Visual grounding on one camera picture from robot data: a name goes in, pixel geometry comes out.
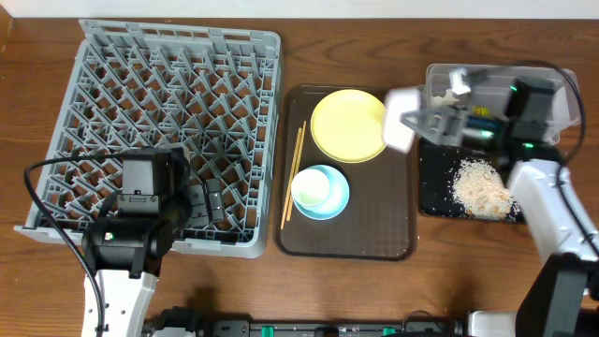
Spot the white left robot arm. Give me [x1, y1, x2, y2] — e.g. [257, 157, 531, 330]
[81, 143, 226, 336]

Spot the white bowl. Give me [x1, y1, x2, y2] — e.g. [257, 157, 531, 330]
[382, 87, 421, 154]

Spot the clear plastic bin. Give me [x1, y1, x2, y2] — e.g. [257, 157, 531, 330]
[420, 64, 580, 144]

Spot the light blue plate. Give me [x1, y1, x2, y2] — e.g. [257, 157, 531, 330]
[293, 165, 350, 221]

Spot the wooden chopstick left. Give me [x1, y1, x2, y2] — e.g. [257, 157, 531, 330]
[280, 127, 303, 230]

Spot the grey dishwasher rack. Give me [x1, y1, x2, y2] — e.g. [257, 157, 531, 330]
[37, 20, 283, 258]

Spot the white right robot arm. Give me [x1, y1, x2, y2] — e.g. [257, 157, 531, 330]
[439, 76, 598, 336]

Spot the green yellow snack wrapper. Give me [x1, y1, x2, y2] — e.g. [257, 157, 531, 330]
[472, 106, 491, 118]

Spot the yellow plate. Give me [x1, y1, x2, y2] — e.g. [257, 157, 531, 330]
[310, 89, 386, 164]

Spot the white tissue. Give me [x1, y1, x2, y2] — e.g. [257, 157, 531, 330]
[431, 89, 460, 108]

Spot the wooden chopstick right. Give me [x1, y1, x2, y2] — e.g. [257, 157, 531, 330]
[285, 121, 307, 224]

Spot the black plastic tray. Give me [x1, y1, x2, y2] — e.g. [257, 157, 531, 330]
[418, 139, 524, 223]

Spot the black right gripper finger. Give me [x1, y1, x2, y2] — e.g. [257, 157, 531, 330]
[401, 106, 468, 146]
[448, 67, 489, 95]

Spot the brown plastic tray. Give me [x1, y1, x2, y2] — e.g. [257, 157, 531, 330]
[274, 84, 417, 261]

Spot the rice food waste pile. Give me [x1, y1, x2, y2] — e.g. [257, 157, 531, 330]
[450, 159, 519, 221]

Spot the wooden chopstick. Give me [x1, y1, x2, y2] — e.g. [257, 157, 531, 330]
[280, 127, 303, 230]
[285, 121, 307, 224]

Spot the white green cup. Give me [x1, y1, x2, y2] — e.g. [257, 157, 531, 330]
[291, 168, 330, 208]

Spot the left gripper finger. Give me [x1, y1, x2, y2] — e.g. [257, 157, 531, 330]
[204, 179, 225, 223]
[187, 184, 209, 227]

